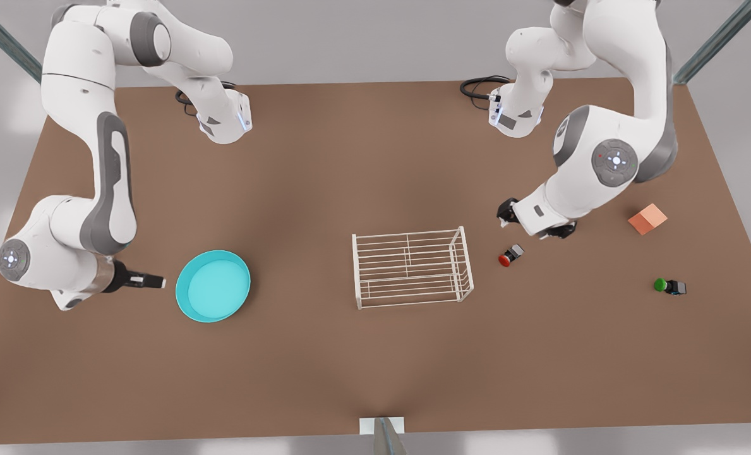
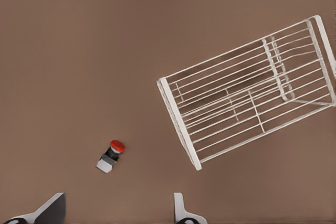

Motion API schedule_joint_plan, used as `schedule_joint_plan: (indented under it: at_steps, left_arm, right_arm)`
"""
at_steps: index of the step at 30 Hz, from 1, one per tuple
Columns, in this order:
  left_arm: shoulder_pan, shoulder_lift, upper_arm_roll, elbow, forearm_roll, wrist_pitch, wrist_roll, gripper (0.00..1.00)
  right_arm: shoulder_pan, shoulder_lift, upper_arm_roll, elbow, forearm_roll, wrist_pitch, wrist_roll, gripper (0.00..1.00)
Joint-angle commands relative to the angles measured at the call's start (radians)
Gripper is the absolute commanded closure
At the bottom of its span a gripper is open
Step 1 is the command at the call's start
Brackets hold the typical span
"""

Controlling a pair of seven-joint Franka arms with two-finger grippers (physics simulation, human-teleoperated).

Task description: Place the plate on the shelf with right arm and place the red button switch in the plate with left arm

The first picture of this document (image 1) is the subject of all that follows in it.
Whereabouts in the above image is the black cable loop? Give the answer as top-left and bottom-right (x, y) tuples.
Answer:
(174, 80), (238, 118)
(459, 75), (513, 112)

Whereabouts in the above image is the green button switch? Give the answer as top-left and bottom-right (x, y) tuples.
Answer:
(653, 277), (688, 297)

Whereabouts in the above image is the silver frame post with foot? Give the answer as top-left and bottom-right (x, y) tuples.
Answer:
(359, 416), (408, 455)

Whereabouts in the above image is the red button switch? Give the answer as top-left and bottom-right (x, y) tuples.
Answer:
(498, 243), (526, 269)

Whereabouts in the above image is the white wire shelf rack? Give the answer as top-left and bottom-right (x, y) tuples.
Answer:
(351, 226), (476, 311)

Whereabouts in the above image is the orange cube block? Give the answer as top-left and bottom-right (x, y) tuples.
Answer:
(627, 203), (669, 236)

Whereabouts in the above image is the teal round plate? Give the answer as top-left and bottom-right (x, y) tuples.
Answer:
(175, 250), (252, 324)

